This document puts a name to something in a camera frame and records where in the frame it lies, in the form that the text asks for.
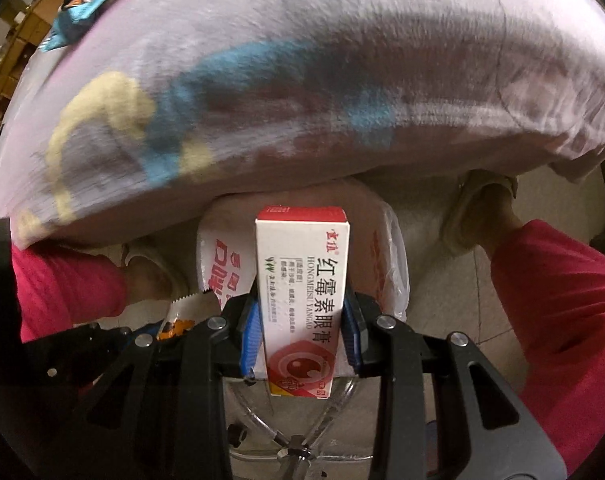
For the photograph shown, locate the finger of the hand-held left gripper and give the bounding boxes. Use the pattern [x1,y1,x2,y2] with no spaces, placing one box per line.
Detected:
[25,323,158,411]

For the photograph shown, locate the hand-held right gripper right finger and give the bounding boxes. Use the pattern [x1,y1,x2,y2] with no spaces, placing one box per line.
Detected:
[343,292,568,480]

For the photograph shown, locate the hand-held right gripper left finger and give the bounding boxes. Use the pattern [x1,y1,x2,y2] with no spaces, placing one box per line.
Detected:
[72,295,263,480]

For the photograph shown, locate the white orange snack wrapper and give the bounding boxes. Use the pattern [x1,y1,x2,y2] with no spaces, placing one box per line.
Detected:
[157,290,224,342]

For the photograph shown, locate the white plastic bag red print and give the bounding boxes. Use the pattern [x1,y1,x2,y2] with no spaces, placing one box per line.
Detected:
[196,192,409,322]

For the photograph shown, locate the red and white ointment box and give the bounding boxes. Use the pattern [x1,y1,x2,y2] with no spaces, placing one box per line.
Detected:
[255,205,353,401]

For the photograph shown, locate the person's left leg pink pants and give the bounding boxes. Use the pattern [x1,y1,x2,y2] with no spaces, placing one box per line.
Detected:
[11,246,129,345]

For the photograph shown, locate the beige slipper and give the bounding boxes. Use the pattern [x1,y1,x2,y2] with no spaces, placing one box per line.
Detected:
[439,169,522,257]
[120,241,192,312]

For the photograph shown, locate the metal table base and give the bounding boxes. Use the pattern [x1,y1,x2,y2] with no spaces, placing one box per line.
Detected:
[222,375,379,480]

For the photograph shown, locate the wooden cabinet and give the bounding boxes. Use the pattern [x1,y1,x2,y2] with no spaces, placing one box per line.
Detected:
[0,0,79,107]

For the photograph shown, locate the circle printed tablecloth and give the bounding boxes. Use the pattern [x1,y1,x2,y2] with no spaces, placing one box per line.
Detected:
[0,0,605,252]

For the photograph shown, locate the blue snack packet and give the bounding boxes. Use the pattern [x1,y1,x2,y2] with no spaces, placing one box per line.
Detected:
[37,0,134,54]

